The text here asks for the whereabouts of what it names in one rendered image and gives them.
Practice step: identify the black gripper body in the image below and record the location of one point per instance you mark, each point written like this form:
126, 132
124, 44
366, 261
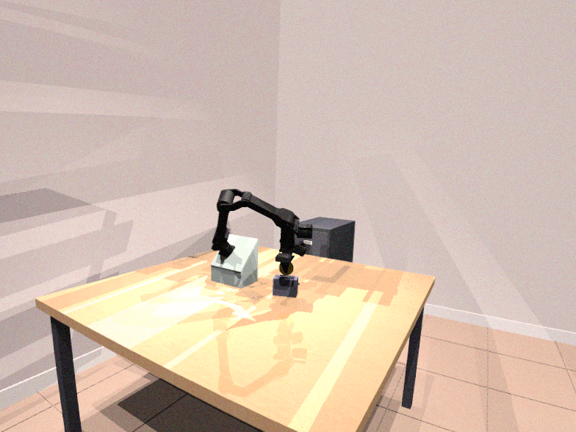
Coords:
285, 256

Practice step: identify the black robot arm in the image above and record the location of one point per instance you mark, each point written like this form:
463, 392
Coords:
283, 218

